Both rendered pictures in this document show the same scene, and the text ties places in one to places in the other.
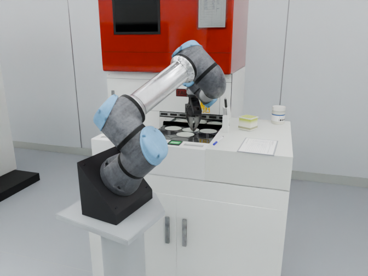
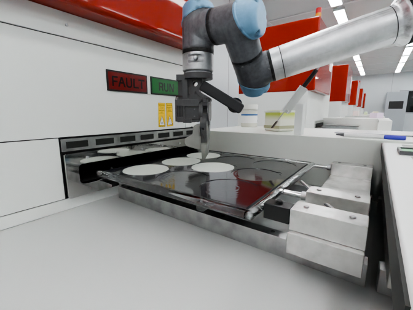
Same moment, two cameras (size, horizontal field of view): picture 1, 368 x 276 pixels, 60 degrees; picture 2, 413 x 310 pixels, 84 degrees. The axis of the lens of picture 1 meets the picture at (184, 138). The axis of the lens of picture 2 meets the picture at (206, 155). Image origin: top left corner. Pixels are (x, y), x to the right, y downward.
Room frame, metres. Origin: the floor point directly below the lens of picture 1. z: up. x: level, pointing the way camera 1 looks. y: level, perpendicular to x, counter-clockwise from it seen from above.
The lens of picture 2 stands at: (1.56, 0.50, 1.03)
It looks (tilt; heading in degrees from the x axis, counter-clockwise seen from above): 10 degrees down; 289
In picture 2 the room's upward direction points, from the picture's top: straight up
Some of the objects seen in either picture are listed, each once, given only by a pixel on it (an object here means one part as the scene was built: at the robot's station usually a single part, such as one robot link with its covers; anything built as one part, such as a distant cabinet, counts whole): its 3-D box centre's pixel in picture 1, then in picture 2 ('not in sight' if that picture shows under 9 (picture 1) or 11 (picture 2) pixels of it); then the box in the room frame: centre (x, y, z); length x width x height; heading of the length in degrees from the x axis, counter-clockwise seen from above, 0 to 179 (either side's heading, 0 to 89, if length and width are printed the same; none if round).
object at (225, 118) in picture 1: (226, 118); (294, 110); (1.54, -0.21, 1.03); 0.06 x 0.04 x 0.13; 163
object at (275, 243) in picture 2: not in sight; (202, 217); (1.70, 0.12, 0.84); 0.50 x 0.02 x 0.03; 163
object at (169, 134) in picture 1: (185, 134); (212, 168); (1.72, -0.01, 0.90); 0.34 x 0.34 x 0.01; 73
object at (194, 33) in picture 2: not in sight; (199, 29); (1.77, -0.05, 1.22); 0.09 x 0.08 x 0.11; 166
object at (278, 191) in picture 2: not in sight; (291, 181); (1.54, 0.04, 0.90); 0.38 x 0.01 x 0.01; 73
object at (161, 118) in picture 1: (192, 126); (149, 159); (1.92, -0.05, 0.89); 0.44 x 0.02 x 0.10; 73
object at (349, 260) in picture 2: not in sight; (340, 204); (1.46, 0.05, 0.87); 0.36 x 0.08 x 0.03; 73
